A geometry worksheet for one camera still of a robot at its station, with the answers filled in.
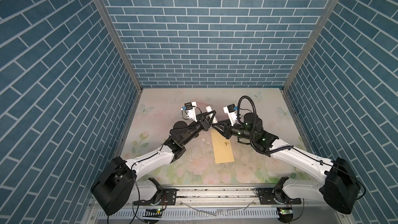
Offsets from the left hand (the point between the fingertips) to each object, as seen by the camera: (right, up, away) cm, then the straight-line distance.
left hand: (215, 114), depth 71 cm
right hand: (-1, -4, +2) cm, 5 cm away
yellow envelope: (+5, -22, +21) cm, 31 cm away
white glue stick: (-3, +2, 0) cm, 4 cm away
